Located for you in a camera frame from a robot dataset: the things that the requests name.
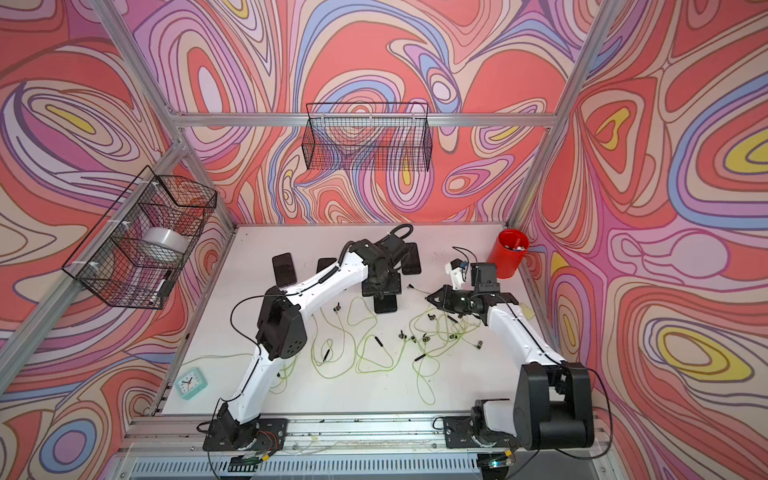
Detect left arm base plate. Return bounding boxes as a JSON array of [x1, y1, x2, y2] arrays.
[[196, 417, 288, 455]]

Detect red plastic cup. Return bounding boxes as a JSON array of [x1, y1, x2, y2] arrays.
[[487, 229, 530, 279]]

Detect black wire basket wall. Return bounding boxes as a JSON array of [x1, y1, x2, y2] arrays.
[[301, 101, 433, 172], [61, 167, 218, 310]]

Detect teal alarm clock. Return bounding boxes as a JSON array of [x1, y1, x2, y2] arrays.
[[174, 367, 208, 401]]

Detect black wire basket left wall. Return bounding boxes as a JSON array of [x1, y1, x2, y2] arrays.
[[61, 167, 218, 310]]

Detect yellow binder clip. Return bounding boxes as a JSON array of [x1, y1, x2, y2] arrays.
[[519, 302, 535, 320]]

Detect green earphones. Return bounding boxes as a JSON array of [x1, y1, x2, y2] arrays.
[[269, 355, 300, 395], [392, 286, 482, 407], [335, 297, 406, 375], [310, 301, 360, 380]]

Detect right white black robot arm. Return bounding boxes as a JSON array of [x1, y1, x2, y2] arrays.
[[426, 259, 595, 451]]

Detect black wire basket back wall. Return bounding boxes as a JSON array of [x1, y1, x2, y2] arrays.
[[301, 101, 433, 172]]

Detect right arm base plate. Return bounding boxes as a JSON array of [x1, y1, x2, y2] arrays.
[[433, 416, 521, 450]]

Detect black smartphone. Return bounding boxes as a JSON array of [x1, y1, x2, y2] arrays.
[[271, 252, 297, 288], [400, 242, 422, 276], [373, 295, 398, 314], [316, 257, 337, 273]]

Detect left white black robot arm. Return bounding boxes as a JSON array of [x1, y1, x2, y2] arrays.
[[203, 223, 418, 452]]

